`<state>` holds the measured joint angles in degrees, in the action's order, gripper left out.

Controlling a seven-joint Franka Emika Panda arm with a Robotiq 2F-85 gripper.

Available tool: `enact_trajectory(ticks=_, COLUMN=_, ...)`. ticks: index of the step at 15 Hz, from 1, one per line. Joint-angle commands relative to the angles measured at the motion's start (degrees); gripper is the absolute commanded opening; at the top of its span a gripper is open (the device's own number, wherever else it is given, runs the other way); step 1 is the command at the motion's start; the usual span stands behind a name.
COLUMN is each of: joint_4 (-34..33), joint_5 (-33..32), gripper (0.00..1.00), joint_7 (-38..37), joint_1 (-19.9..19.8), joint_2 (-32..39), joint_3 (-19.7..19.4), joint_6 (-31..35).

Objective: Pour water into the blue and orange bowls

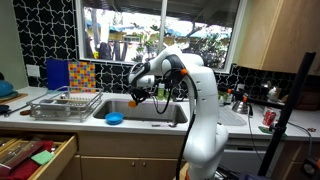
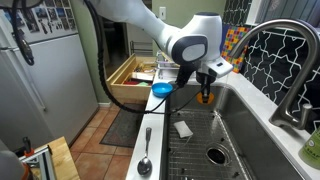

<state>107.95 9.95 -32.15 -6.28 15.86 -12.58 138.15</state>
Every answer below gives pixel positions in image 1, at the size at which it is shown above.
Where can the open wooden drawer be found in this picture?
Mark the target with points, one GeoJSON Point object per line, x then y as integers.
{"type": "Point", "coordinates": [63, 153]}

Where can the grey ribbed drying mat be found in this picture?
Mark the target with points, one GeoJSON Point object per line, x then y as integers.
{"type": "Point", "coordinates": [231, 117]}

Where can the red cloth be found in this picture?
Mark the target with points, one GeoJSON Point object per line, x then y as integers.
{"type": "Point", "coordinates": [23, 170]}

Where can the white dishwasher front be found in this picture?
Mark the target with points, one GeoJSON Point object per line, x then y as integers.
{"type": "Point", "coordinates": [243, 156]}

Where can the wooden base cabinet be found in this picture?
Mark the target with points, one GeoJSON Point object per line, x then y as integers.
{"type": "Point", "coordinates": [110, 166]}

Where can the wooden wall cabinet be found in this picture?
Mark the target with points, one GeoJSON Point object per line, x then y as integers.
{"type": "Point", "coordinates": [283, 33]}

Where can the kitchen window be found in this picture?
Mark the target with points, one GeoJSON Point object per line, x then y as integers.
{"type": "Point", "coordinates": [133, 30]}

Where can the green sponge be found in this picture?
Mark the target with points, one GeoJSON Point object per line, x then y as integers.
{"type": "Point", "coordinates": [42, 157]}

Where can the black stand pole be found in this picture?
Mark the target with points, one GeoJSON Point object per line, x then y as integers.
{"type": "Point", "coordinates": [290, 96]}

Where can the multicolour checkered cutting board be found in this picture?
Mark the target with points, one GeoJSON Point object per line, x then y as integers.
{"type": "Point", "coordinates": [82, 76]}

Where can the round metal cabinet knob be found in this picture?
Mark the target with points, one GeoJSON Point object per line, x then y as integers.
{"type": "Point", "coordinates": [143, 163]}
{"type": "Point", "coordinates": [133, 163]}

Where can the red soda can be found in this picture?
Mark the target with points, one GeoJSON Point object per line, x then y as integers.
{"type": "Point", "coordinates": [269, 117]}

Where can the brown round coaster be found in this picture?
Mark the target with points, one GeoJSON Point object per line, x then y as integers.
{"type": "Point", "coordinates": [25, 112]}

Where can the black boom with orange knobs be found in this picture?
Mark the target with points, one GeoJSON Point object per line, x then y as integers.
{"type": "Point", "coordinates": [260, 101]}

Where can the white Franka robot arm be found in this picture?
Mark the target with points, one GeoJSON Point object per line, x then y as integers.
{"type": "Point", "coordinates": [203, 100]}

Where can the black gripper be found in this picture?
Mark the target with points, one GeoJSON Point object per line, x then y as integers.
{"type": "Point", "coordinates": [140, 92]}

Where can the wooden cutting board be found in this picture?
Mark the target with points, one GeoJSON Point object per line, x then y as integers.
{"type": "Point", "coordinates": [16, 97]}

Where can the steel pot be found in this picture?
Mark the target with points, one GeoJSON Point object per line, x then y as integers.
{"type": "Point", "coordinates": [240, 107]}

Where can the white wall outlet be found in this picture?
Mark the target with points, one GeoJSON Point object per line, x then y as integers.
{"type": "Point", "coordinates": [33, 70]}

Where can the blue cutting board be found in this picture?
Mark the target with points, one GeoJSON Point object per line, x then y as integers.
{"type": "Point", "coordinates": [56, 75]}

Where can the teal kettle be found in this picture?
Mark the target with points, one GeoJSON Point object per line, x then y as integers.
{"type": "Point", "coordinates": [6, 89]}

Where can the green soap bottle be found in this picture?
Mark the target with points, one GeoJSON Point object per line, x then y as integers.
{"type": "Point", "coordinates": [161, 91]}

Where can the stainless steel sink basin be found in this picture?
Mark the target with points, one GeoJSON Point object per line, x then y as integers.
{"type": "Point", "coordinates": [150, 111]}

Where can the green cloth piece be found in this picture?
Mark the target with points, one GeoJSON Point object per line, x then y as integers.
{"type": "Point", "coordinates": [264, 130]}

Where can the blue plastic bowl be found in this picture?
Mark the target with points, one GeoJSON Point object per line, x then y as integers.
{"type": "Point", "coordinates": [114, 118]}

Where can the dark wooden utensil tray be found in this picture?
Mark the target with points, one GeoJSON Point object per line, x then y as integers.
{"type": "Point", "coordinates": [20, 155]}

